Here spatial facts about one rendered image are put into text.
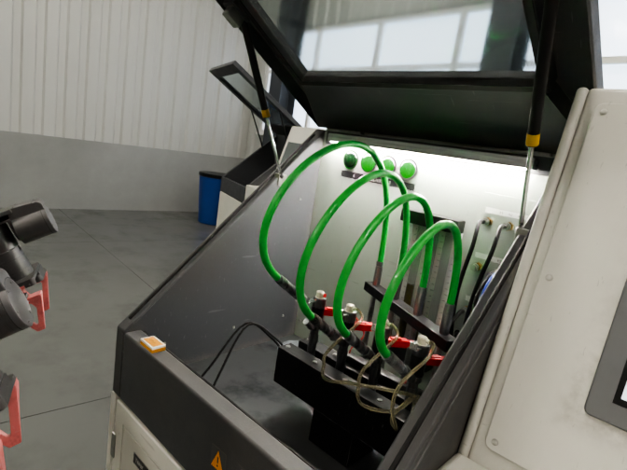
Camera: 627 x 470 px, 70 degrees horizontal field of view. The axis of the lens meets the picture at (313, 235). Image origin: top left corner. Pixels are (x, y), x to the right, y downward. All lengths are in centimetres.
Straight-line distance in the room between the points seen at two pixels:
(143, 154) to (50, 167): 128
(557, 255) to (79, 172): 691
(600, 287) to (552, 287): 6
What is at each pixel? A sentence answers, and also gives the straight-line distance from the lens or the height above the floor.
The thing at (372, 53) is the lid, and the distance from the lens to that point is 100.
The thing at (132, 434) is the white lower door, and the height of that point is 75.
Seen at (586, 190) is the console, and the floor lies 140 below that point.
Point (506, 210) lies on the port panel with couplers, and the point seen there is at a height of 133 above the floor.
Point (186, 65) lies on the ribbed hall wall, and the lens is 780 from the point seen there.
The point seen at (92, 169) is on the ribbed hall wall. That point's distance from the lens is 733.
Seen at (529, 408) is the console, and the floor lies 108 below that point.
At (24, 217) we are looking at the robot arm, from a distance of 96.
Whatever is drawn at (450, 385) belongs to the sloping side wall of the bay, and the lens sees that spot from 70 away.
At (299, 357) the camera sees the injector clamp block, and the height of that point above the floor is 98.
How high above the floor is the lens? 140
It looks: 11 degrees down
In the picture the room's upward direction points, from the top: 9 degrees clockwise
